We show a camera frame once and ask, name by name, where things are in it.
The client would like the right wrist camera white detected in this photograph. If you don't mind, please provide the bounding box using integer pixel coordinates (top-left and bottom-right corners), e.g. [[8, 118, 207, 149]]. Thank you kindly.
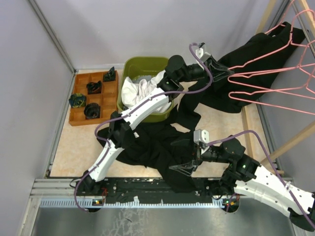
[[193, 129, 210, 148]]

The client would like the pink hanger of black shirt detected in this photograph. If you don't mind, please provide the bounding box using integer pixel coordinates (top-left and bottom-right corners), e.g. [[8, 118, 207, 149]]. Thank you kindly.
[[227, 9, 315, 74]]

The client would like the white shirt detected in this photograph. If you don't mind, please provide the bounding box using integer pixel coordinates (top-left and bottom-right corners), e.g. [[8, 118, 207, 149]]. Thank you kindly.
[[121, 70, 165, 108]]

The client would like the white cable duct strip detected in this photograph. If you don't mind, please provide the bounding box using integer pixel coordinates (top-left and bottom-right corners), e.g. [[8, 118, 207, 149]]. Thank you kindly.
[[39, 197, 228, 208]]

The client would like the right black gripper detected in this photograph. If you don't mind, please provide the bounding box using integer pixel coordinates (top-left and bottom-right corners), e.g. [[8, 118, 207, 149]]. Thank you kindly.
[[169, 128, 231, 175]]

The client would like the pink hanger of grey shirt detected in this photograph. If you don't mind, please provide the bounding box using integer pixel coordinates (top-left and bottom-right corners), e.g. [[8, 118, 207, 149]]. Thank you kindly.
[[228, 71, 315, 116]]

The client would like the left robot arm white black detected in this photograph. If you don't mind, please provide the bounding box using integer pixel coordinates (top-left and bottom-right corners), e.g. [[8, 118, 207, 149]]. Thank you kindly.
[[76, 55, 234, 195]]

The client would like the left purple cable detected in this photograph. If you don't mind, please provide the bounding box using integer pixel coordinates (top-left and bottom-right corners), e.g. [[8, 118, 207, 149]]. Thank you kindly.
[[73, 42, 213, 213]]

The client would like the rolled dark sock green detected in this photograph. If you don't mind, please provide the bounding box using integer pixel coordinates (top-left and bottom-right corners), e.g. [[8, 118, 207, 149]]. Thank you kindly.
[[68, 93, 87, 108]]

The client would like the purple cable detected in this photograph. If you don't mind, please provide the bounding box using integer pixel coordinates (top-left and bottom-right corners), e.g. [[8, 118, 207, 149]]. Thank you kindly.
[[73, 42, 213, 213], [204, 130, 315, 226]]

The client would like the rolled black sock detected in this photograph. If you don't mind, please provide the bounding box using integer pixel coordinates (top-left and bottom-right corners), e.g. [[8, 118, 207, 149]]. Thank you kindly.
[[102, 66, 116, 82], [84, 103, 100, 119], [86, 81, 102, 94]]

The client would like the black shirt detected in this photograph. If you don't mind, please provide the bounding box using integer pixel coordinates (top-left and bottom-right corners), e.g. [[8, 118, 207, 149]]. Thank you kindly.
[[187, 21, 306, 114], [96, 95, 205, 194]]

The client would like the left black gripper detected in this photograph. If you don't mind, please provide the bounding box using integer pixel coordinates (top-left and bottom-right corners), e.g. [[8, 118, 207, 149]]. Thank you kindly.
[[178, 56, 235, 86]]

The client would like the rolled black sock top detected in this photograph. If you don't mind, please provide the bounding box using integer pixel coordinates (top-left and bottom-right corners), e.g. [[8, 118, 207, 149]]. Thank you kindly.
[[102, 66, 116, 82]]

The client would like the rolled black sock bottom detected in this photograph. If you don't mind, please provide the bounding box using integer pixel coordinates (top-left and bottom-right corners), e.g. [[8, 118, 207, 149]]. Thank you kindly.
[[84, 103, 100, 119]]

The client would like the orange wooden compartment tray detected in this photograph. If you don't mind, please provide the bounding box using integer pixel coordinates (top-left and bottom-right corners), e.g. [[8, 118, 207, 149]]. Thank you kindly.
[[69, 70, 119, 126]]

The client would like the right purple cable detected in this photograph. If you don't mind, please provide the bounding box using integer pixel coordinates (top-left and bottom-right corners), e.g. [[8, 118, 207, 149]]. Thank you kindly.
[[204, 130, 315, 226]]

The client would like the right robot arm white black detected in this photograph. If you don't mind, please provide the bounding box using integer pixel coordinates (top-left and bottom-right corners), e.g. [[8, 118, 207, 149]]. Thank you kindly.
[[170, 135, 315, 232]]

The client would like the green plastic basket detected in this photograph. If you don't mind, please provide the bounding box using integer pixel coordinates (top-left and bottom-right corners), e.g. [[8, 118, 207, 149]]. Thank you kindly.
[[117, 57, 168, 112]]

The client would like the wooden clothes rack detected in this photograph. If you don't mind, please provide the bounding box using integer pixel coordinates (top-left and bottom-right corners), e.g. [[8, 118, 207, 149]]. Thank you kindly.
[[241, 0, 315, 189]]

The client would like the rolled black sock centre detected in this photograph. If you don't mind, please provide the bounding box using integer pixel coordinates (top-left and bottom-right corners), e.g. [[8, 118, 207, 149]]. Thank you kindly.
[[86, 81, 102, 94]]

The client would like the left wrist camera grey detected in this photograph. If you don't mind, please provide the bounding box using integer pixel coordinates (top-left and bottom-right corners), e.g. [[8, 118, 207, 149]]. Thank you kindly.
[[195, 42, 211, 62]]

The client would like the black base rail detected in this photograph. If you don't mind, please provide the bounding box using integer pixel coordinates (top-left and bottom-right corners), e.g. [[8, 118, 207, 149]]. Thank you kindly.
[[77, 177, 233, 204]]

